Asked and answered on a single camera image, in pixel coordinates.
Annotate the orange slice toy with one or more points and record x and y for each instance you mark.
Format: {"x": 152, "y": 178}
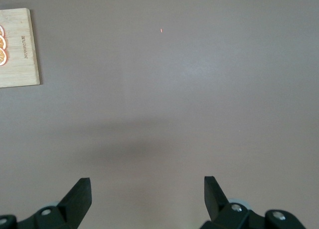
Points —
{"x": 2, "y": 57}
{"x": 1, "y": 30}
{"x": 2, "y": 42}

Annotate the bamboo cutting board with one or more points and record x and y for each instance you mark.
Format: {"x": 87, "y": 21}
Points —
{"x": 20, "y": 71}

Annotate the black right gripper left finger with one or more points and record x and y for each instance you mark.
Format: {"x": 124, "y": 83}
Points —
{"x": 77, "y": 204}

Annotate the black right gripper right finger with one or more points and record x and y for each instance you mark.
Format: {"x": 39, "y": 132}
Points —
{"x": 216, "y": 204}

